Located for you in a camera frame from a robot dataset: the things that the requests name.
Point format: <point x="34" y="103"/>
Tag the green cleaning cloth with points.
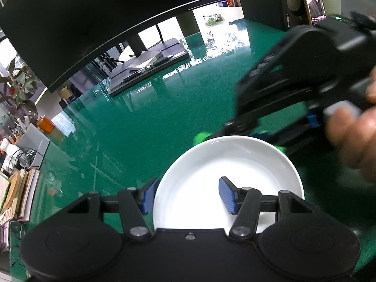
<point x="201" y="137"/>

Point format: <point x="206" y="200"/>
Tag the grey desk organiser box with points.
<point x="34" y="140"/>

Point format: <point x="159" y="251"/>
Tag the grey notepad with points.
<point x="146" y="58"/>

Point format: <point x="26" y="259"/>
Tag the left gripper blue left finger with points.
<point x="146" y="196"/>

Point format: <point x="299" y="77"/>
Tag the person's right hand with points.
<point x="354" y="137"/>

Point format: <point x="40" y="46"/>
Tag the black curved monitor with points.
<point x="57" y="38"/>

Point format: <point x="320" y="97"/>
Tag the black speaker with blue knob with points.
<point x="278" y="14"/>

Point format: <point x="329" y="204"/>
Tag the black pen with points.
<point x="135" y="73"/>

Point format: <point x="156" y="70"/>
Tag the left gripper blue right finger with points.
<point x="229" y="195"/>

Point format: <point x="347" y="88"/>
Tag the potted plant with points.
<point x="17" y="88"/>

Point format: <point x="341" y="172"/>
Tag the orange cup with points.
<point x="45" y="124"/>

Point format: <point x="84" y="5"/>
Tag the stack of books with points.
<point x="20" y="196"/>

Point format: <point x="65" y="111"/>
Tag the grey monitor stand base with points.
<point x="170" y="47"/>

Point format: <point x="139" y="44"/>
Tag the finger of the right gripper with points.
<point x="231" y="131"/>
<point x="289" y="139"/>

